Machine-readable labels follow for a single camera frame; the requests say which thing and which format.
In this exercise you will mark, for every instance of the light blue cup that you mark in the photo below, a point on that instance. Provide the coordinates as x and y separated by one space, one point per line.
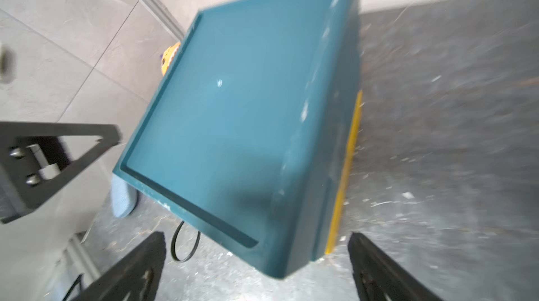
123 197

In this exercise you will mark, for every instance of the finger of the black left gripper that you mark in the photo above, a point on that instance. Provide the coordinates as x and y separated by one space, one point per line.
36 163

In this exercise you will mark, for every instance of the teal and yellow drawer box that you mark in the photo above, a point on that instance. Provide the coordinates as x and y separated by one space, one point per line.
245 138

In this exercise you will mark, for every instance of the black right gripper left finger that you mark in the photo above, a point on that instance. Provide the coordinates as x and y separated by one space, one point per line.
135 277

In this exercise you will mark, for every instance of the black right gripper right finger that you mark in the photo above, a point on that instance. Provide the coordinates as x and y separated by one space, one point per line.
378 277

